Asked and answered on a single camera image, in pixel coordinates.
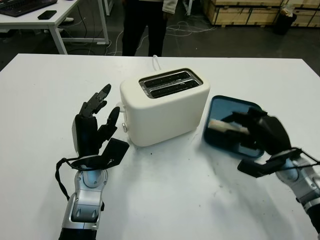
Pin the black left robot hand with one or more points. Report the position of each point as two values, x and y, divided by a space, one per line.
85 137

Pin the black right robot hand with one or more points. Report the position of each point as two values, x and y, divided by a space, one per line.
272 135

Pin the white toaster lever knob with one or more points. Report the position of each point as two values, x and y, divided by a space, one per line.
120 106

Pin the pale bread slice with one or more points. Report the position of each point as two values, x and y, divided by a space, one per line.
217 125

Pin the blue plastic tray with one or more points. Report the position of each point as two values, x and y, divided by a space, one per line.
220 107

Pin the cream white two-slot toaster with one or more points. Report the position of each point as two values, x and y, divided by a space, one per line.
167 117

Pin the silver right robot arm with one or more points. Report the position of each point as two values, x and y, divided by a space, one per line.
307 185

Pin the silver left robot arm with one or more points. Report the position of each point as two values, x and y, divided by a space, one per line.
85 200

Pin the black waste bin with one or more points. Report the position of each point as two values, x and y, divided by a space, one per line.
283 25

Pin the white shoe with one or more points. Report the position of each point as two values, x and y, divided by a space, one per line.
69 19

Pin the person in black trousers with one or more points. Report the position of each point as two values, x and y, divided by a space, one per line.
140 30

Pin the wooden crate behind bin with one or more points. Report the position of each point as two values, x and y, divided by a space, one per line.
307 15

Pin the large wooden crate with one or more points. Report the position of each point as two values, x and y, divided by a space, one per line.
237 12

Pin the black smartphone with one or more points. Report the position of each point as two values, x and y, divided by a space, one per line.
47 15

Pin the white office desk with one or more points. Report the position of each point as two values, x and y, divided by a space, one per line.
67 10

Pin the white table leg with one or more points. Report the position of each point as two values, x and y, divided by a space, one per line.
107 7

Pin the black laptop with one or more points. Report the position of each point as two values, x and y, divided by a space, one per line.
25 7

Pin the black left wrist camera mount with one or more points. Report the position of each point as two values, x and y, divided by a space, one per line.
115 152

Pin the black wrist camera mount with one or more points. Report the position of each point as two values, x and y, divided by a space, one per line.
255 168
115 152

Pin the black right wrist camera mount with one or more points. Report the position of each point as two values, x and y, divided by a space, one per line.
255 168

